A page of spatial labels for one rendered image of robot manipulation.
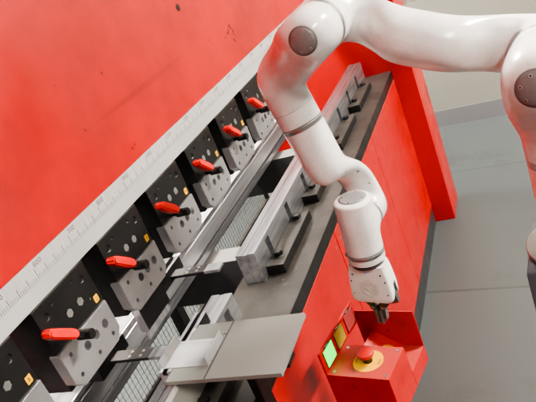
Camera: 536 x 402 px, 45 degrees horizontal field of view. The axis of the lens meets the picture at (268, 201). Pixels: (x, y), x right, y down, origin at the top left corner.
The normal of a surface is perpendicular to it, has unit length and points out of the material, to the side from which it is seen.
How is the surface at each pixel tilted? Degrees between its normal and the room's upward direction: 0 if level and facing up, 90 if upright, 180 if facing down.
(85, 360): 90
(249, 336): 0
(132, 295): 90
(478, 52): 114
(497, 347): 0
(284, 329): 0
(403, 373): 90
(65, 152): 90
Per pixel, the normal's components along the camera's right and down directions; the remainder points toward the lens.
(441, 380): -0.35, -0.86
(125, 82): 0.89, -0.18
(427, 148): -0.29, 0.48
